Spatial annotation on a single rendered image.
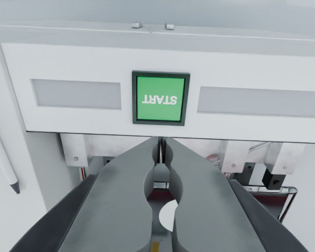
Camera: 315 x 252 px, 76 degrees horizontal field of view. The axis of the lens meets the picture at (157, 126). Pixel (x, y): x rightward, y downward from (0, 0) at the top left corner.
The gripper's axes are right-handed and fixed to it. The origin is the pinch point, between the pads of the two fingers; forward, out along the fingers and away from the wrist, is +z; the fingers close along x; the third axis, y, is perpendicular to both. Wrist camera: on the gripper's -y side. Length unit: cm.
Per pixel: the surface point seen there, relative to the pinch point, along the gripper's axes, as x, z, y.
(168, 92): 0.7, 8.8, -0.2
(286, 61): 11.7, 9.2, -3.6
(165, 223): 2.3, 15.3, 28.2
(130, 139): -4.3, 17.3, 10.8
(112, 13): -24, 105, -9
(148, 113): -1.2, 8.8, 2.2
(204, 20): 22, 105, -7
